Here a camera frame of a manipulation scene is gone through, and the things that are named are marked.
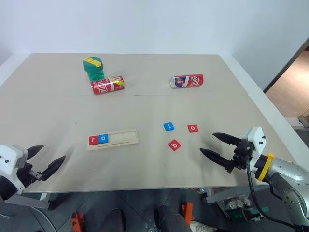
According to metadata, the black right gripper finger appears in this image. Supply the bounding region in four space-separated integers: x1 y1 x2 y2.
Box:
199 148 234 174
212 132 242 146

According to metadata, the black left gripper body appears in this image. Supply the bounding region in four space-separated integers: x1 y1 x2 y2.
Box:
14 158 48 189

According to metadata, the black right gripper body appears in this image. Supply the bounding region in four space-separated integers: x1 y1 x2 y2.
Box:
231 139 253 170

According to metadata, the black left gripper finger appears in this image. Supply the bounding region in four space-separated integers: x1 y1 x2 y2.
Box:
40 155 66 181
27 145 44 160

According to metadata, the red letter tile b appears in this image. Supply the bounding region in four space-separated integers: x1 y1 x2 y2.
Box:
168 139 182 152

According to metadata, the wooden letter tray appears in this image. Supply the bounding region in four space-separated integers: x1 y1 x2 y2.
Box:
86 129 140 152

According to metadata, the yellow band on right wrist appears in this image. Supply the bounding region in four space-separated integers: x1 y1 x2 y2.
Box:
256 153 275 181

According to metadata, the clutter shelf under table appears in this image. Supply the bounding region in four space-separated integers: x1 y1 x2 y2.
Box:
204 185 265 223

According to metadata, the orange black tool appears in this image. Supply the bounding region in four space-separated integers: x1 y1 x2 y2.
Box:
181 202 195 227
70 211 85 232

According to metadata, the small green box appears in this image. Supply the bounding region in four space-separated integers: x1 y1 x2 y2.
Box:
228 210 244 222

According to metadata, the red can with blue emblem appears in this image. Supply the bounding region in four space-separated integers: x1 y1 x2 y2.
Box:
169 73 204 89

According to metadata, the white shoe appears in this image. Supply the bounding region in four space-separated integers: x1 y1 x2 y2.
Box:
192 221 218 232

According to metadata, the dark rounded shape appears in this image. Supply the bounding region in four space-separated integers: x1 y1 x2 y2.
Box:
95 207 126 232
156 204 194 232

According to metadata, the red can with yellow stripe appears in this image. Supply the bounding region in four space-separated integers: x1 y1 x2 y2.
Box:
90 75 126 95

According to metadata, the green canister with yellow lid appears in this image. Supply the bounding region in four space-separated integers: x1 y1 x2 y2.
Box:
83 56 106 83

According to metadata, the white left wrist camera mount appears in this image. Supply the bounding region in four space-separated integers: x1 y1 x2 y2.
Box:
0 144 28 194

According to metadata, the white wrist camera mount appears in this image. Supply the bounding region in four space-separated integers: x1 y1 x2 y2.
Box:
0 144 28 194
241 126 267 174

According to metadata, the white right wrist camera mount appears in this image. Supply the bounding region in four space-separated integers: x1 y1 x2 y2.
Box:
241 126 267 174

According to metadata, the grey metal table bracket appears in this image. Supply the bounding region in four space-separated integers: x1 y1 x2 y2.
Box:
7 192 51 210

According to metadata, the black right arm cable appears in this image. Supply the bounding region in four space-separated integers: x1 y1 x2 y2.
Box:
245 157 295 228

